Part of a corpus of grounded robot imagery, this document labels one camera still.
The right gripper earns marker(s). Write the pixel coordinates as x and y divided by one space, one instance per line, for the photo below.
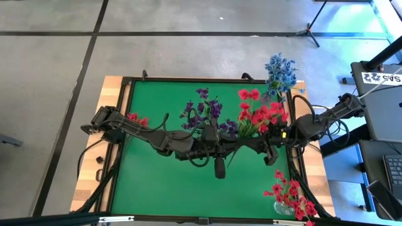
281 138

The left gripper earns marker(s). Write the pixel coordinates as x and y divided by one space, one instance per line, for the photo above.
210 147

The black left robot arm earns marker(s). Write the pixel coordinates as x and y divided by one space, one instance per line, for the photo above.
138 133

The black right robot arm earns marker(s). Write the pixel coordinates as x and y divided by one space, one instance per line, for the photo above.
314 125

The purple glass vase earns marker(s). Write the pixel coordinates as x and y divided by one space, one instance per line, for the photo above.
264 98

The clear glass vase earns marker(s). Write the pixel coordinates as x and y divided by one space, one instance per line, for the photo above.
281 208

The black table clamp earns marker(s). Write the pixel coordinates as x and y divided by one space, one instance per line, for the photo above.
144 74
246 76

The green table mat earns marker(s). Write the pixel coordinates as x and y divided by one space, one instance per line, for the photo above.
172 194

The blue metal stand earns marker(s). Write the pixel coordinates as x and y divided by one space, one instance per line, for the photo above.
342 175

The black tripod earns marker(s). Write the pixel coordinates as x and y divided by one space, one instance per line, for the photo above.
309 29

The grey laptop with sticker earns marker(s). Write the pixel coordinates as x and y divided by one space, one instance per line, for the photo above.
380 113

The black smartphone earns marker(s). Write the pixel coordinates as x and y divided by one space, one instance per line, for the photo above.
381 197

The black laptop keyboard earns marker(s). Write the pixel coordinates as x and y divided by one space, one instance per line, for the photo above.
394 172

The small black knob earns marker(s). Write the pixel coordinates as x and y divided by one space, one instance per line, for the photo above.
99 159

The black pole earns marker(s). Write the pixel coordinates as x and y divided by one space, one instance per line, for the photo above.
386 53

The grey chair base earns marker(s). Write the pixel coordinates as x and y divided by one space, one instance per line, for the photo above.
11 140

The black aluminium rig frame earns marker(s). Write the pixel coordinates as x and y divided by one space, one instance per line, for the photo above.
47 218

